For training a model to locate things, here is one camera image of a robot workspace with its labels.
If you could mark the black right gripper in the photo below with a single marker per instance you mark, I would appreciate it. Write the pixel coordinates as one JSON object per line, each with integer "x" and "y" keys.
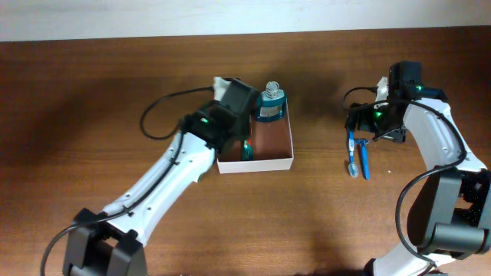
{"x": 365, "y": 123}

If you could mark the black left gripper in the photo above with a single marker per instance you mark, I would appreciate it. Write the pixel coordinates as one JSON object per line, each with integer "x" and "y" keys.
{"x": 246, "y": 123}

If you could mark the blue disposable razor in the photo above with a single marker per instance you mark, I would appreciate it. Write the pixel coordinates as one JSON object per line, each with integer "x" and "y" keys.
{"x": 362, "y": 143}

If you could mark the red green toothpaste tube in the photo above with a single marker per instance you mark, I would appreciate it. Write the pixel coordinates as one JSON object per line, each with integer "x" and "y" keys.
{"x": 247, "y": 150}

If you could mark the teal mouthwash bottle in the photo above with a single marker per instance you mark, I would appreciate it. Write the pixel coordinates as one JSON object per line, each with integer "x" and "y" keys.
{"x": 271, "y": 103}

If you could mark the pink cardboard box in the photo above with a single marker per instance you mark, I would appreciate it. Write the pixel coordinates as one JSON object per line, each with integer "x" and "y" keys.
{"x": 272, "y": 149}

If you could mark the blue white toothbrush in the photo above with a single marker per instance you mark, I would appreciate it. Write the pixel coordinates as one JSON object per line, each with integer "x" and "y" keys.
{"x": 352, "y": 166}

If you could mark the green white soap packet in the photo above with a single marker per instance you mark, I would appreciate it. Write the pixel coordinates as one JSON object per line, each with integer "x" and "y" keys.
{"x": 200, "y": 177}

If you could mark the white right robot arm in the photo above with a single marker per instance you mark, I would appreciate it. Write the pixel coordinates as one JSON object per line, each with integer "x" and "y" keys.
{"x": 443, "y": 214}

